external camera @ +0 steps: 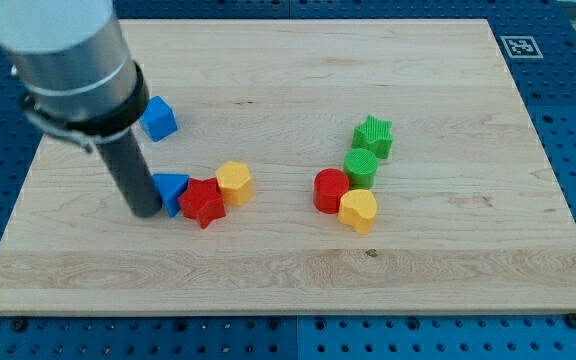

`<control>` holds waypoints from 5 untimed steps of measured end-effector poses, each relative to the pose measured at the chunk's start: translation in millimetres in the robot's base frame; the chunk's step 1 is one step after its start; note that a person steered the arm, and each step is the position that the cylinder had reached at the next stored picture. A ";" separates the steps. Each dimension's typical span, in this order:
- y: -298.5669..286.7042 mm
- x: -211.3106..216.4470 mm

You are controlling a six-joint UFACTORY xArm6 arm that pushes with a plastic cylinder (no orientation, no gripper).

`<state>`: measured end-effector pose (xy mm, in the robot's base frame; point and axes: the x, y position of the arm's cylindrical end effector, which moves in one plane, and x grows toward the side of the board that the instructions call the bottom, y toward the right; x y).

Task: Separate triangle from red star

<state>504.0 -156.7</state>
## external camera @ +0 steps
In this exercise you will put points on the yellow heart block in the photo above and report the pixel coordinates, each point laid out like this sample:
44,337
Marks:
358,209

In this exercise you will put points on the white fiducial marker tag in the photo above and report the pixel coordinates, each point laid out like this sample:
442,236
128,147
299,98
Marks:
521,47

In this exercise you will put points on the red star block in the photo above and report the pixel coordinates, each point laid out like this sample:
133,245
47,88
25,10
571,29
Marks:
202,201

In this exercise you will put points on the yellow hexagon block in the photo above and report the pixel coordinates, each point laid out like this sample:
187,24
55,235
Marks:
235,182

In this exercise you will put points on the light wooden board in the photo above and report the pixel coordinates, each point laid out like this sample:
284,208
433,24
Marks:
471,219

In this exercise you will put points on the green cylinder block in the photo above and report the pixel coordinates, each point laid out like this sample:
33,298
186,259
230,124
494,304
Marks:
360,165

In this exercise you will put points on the red cylinder block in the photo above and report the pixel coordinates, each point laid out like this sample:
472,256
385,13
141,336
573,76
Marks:
329,186

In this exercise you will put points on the blue cube block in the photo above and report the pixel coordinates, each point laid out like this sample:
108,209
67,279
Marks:
158,120

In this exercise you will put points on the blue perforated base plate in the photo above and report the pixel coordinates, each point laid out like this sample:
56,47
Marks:
548,88

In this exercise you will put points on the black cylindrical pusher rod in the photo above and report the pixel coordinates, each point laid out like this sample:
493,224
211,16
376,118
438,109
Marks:
127,166

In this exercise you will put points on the blue triangle block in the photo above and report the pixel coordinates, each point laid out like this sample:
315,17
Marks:
171,187

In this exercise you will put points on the green star block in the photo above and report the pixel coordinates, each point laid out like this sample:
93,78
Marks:
375,135

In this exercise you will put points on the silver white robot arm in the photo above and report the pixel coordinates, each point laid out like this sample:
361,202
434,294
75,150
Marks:
83,86

